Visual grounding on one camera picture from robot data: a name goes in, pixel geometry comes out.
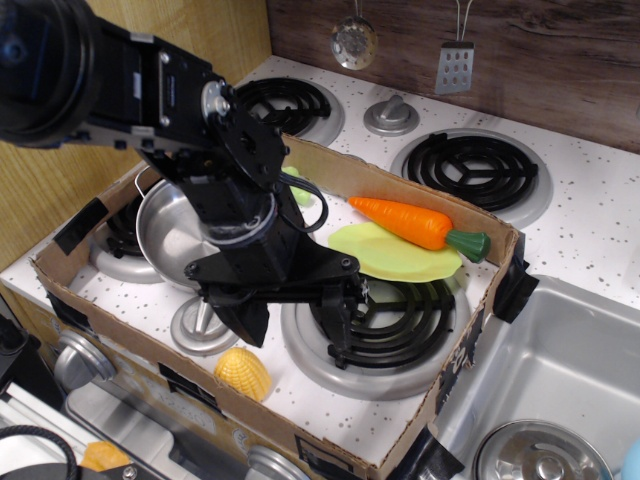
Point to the orange toy food piece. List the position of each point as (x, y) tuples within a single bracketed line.
[(100, 456)]

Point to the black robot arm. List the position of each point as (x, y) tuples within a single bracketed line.
[(68, 76)]

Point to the black burner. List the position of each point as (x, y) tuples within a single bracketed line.
[(400, 338), (299, 108), (490, 170), (115, 250)]

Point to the silver front stove knob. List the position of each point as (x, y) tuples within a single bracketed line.
[(196, 329)]

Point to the cardboard fence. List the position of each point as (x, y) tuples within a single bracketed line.
[(326, 432)]

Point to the silver pot lid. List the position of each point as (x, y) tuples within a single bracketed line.
[(535, 449)]

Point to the silver sink basin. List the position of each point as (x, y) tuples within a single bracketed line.
[(570, 358)]

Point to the yellow-green plastic plate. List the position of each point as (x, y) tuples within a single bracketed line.
[(386, 256)]

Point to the silver back stove knob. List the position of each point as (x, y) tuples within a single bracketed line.
[(391, 118)]

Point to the back right black burner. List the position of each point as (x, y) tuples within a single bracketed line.
[(490, 170)]

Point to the green toy broccoli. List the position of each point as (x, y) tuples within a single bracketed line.
[(302, 197)]

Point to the silver oven knob right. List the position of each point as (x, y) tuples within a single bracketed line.
[(267, 464)]

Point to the front right black burner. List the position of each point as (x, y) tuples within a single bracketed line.
[(400, 338)]

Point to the silver oven knob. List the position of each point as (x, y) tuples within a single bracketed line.
[(267, 464), (80, 362)]

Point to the silver oven knob left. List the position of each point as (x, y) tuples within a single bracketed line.
[(80, 362)]

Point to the silver stove knob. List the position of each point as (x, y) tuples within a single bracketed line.
[(196, 329), (391, 118)]

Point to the light blue object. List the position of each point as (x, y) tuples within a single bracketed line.
[(630, 469)]

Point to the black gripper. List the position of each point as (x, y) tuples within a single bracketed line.
[(282, 263)]

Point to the hanging silver slotted spoon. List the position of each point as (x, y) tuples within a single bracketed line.
[(354, 41)]

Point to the front left black burner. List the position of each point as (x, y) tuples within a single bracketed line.
[(115, 250)]

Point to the yellow toy corn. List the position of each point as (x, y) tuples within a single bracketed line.
[(243, 371)]

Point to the back left black burner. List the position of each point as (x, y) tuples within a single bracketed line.
[(299, 108)]

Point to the hanging silver spatula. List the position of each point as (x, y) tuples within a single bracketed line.
[(456, 60)]

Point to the silver metal pot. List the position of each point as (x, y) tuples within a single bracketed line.
[(169, 232)]

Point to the orange toy carrot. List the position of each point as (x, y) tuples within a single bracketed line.
[(423, 227)]

